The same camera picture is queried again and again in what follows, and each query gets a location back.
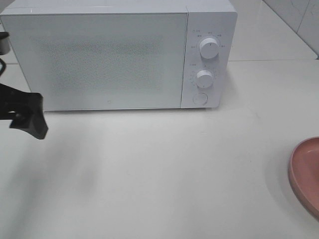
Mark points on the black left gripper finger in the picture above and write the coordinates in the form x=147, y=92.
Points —
x=4, y=43
x=24, y=110

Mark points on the white microwave door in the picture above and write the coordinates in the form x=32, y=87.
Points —
x=101, y=61

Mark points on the round white door button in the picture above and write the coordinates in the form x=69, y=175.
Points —
x=200, y=99

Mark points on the white microwave knob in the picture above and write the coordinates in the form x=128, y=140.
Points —
x=204, y=79
x=209, y=47

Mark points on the pink round plate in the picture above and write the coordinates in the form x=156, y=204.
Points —
x=303, y=173

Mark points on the white microwave oven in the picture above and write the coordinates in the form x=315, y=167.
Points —
x=204, y=18

